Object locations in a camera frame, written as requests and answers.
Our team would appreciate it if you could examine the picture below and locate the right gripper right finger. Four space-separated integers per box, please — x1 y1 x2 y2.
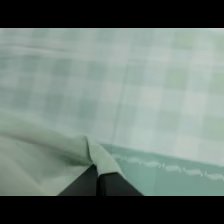
96 172 144 197

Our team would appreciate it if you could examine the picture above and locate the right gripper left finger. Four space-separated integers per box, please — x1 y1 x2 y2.
58 163 99 197

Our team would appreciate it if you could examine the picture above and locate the pale green garment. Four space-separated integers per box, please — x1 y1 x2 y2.
0 111 125 197

